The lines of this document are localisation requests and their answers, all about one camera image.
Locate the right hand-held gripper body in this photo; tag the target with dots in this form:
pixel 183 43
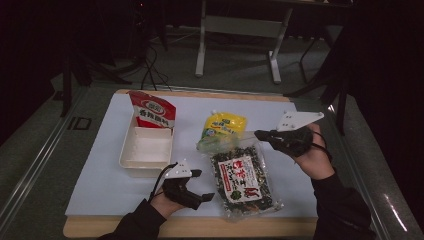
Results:
pixel 295 143

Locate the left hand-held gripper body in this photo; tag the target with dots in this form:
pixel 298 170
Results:
pixel 180 190

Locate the clear bag of dried seaweed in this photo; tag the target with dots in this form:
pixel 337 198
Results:
pixel 240 180

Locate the yellow sauce pouch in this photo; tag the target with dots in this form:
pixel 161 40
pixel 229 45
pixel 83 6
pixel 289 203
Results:
pixel 223 128

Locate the white plastic container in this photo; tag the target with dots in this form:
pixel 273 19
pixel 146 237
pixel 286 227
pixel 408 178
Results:
pixel 146 150

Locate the red seasoning packet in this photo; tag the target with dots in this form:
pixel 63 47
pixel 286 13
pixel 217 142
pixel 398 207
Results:
pixel 151 110

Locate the person's left hand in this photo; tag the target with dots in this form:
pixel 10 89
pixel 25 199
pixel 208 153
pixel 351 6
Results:
pixel 165 205

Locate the person's right hand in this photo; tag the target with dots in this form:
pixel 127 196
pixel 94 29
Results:
pixel 316 160

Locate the white table sheet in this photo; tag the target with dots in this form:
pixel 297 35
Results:
pixel 100 186

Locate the black metal stand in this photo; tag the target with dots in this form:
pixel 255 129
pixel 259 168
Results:
pixel 66 83

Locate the black chair frame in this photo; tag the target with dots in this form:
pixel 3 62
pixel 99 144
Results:
pixel 336 86

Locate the white metal desk frame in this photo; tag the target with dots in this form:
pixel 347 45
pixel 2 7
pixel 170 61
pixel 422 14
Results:
pixel 240 26

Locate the black floor bracket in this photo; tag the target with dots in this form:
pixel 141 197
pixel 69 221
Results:
pixel 79 123

